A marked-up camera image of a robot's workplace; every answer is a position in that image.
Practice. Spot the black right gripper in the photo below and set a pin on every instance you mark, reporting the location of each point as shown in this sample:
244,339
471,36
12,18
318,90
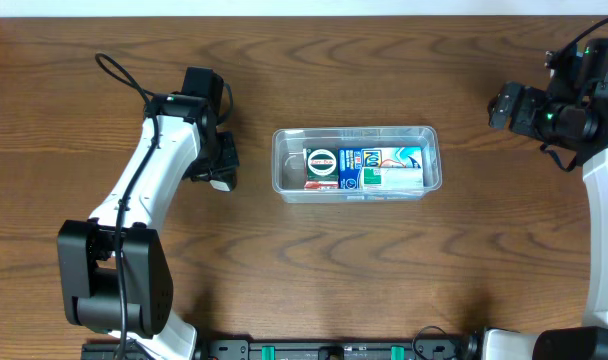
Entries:
520,112

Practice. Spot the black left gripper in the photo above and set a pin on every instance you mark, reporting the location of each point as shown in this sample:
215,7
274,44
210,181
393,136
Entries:
230,169

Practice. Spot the dark syrup bottle white cap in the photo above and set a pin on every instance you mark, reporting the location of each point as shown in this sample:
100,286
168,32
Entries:
224,185

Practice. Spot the red Panadol ActiFast pack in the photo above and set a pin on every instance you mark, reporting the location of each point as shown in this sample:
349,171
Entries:
321,185

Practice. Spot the green Zam-Buk box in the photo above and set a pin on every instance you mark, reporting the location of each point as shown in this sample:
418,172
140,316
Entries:
321,164

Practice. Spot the blue Kool Fever box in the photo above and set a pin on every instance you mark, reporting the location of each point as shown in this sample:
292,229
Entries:
353,160

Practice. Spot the white green Panadol pack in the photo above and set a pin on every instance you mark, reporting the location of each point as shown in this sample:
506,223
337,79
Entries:
392,178

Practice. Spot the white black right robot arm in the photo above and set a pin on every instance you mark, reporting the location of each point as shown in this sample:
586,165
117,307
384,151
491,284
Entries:
578,75

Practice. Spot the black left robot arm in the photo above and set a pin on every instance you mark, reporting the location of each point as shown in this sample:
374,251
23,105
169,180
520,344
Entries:
114,275

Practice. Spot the clear plastic container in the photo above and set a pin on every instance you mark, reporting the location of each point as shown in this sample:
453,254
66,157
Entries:
288,161

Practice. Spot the black mounting rail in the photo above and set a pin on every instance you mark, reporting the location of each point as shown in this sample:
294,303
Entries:
439,349

